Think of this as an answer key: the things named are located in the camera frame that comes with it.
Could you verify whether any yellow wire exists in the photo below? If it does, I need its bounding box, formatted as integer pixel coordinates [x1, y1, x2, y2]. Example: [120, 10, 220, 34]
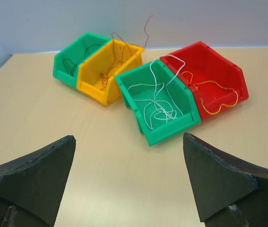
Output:
[180, 70, 240, 116]

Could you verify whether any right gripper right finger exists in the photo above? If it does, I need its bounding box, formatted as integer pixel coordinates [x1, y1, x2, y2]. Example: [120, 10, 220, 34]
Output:
[183, 133, 268, 227]

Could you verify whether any far green bin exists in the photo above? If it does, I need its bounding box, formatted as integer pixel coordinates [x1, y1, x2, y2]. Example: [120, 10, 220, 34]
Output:
[53, 32, 110, 89]

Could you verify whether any yellow bin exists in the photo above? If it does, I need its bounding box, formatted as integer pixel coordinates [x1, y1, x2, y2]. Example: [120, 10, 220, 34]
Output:
[76, 39, 145, 106]

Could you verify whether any near green bin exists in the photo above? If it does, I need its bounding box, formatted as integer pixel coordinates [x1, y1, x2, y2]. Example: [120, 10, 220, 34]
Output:
[115, 60, 201, 146]

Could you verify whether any brown wire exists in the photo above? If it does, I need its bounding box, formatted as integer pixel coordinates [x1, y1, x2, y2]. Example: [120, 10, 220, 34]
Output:
[63, 44, 101, 76]

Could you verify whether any red bin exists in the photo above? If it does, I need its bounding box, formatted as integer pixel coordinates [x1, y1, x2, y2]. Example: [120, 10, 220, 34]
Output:
[160, 42, 249, 121]

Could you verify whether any red wire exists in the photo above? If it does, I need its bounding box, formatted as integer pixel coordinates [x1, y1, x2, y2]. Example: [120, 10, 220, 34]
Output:
[99, 15, 153, 92]

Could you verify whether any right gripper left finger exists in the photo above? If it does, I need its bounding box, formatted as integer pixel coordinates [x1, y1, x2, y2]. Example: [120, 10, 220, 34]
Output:
[0, 135, 76, 227]

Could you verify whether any green bin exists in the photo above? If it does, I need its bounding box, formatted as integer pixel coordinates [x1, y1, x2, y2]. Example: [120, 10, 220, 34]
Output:
[53, 32, 110, 89]
[115, 60, 201, 146]

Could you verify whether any white wire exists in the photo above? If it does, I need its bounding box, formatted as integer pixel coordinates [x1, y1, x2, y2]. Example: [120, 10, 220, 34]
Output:
[126, 54, 186, 130]

